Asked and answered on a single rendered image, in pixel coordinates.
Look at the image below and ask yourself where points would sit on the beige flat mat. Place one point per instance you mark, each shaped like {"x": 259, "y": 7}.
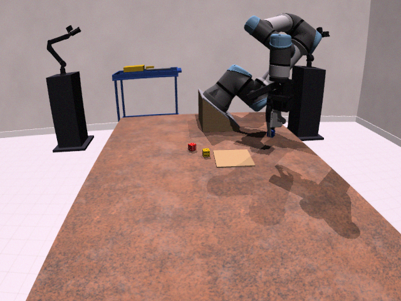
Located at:
{"x": 233, "y": 158}

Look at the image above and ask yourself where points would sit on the yellow die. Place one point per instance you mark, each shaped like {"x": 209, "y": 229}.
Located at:
{"x": 206, "y": 152}

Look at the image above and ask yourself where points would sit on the red die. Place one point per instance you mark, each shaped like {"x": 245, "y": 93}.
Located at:
{"x": 192, "y": 146}

